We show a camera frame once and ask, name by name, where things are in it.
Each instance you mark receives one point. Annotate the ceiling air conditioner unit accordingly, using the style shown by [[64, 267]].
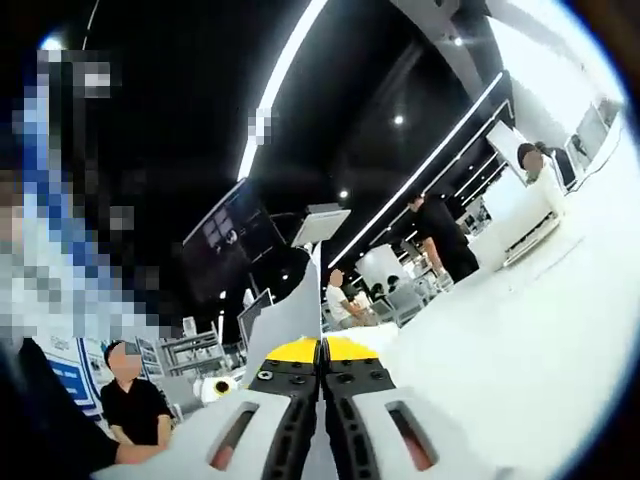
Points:
[[322, 225]]

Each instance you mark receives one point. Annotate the white printer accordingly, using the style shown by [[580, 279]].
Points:
[[515, 220]]

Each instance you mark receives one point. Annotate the computer monitor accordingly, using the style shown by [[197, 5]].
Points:
[[252, 315]]

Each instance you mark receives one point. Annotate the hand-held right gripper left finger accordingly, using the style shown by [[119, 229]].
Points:
[[200, 440]]

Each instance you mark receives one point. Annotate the person in black shirt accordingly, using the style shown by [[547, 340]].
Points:
[[45, 425]]

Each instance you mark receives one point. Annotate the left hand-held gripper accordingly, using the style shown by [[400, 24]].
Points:
[[215, 390]]

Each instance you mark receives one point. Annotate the stack of white printing papers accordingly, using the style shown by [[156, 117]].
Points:
[[295, 310]]

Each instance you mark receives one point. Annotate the dark hanging display screen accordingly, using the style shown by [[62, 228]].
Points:
[[225, 240]]

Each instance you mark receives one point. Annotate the straight ceiling light strip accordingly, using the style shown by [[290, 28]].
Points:
[[280, 90]]

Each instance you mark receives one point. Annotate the white office chair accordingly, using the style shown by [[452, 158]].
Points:
[[407, 305]]

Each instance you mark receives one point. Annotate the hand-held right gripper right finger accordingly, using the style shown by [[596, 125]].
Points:
[[400, 440]]

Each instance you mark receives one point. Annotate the curved ceiling light strip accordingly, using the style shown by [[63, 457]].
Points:
[[425, 165]]

